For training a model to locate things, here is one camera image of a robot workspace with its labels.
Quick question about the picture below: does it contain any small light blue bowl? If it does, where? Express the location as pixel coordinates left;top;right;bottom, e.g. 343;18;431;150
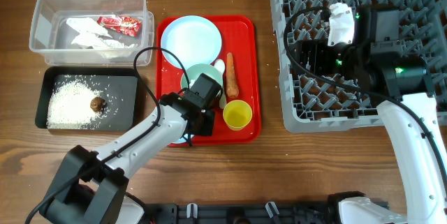
172;134;194;144

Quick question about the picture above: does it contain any yellow plastic cup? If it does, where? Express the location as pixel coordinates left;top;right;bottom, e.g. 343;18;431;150
223;100;253;131

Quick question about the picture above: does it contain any green bowl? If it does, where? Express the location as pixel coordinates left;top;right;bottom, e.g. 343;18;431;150
186;64;224;87

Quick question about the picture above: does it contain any brown food scrap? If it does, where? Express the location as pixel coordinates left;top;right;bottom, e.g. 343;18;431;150
90;96;106;112

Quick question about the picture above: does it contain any white rice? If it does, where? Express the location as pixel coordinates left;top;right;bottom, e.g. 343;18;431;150
46;80;119;130

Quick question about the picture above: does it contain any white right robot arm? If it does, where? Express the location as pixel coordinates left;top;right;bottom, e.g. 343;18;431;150
318;3;446;223

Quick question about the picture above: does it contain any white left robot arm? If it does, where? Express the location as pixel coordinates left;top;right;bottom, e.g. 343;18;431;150
34;73;221;223

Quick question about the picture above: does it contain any grey dishwasher rack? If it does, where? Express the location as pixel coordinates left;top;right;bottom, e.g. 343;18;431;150
270;0;446;133

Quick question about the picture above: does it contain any black waste tray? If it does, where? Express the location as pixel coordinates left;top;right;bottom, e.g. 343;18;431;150
35;66;138;131

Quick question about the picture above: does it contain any crumpled white paper waste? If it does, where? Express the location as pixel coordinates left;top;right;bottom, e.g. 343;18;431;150
66;17;137;50

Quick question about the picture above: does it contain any orange carrot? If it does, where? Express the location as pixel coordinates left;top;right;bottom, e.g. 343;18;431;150
226;52;239;99

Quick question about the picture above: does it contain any white plastic spoon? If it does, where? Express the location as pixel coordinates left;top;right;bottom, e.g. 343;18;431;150
214;59;227;109

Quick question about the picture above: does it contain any large light blue plate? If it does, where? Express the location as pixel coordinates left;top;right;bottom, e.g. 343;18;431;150
161;15;223;69

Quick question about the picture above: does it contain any red snack wrapper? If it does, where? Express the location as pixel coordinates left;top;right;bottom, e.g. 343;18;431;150
97;15;142;37

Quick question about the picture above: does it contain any clear plastic bin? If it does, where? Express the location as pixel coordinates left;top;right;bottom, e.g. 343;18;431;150
29;0;154;66

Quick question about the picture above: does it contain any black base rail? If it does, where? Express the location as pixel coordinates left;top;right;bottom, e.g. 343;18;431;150
141;202;338;224

